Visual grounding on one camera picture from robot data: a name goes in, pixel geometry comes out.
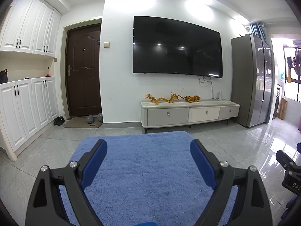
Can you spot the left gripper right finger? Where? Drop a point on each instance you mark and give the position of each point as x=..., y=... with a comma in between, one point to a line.
x=206, y=162

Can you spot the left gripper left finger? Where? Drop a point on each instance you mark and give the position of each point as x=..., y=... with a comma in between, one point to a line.
x=90, y=163

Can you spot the brown door mat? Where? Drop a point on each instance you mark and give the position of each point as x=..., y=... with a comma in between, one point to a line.
x=81, y=123

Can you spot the grey slipper pair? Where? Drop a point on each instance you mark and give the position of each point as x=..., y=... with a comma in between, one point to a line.
x=90, y=119

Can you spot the black shoes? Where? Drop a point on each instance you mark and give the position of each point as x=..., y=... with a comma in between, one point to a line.
x=59, y=121

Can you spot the white low TV cabinet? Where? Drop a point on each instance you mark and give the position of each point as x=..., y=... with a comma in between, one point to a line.
x=184, y=113

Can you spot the blue fluffy blanket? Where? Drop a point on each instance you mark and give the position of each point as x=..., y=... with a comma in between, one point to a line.
x=148, y=178

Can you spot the golden tiger figurine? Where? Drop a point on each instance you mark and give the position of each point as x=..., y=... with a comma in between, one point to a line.
x=192, y=99

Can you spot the golden dragon figurine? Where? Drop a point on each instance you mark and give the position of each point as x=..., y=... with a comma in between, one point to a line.
x=173, y=96

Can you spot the cardboard box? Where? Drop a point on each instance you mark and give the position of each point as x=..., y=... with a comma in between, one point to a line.
x=282, y=110

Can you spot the dark brown entrance door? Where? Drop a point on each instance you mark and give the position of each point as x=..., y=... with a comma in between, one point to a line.
x=82, y=65

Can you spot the grey double-door refrigerator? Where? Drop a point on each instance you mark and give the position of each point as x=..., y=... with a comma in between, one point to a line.
x=252, y=79

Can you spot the hanging clothes on rack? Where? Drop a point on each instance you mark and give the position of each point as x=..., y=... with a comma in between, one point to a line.
x=293, y=67

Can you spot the black bag on counter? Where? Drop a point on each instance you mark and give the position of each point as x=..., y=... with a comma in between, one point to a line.
x=3, y=76

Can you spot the white tall cupboard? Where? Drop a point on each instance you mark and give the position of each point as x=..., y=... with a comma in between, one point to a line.
x=28, y=100

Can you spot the beige wall switch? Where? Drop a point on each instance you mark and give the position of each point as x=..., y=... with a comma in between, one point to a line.
x=106, y=44

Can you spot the large black wall television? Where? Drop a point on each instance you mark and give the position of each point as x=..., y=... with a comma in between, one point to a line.
x=168, y=46

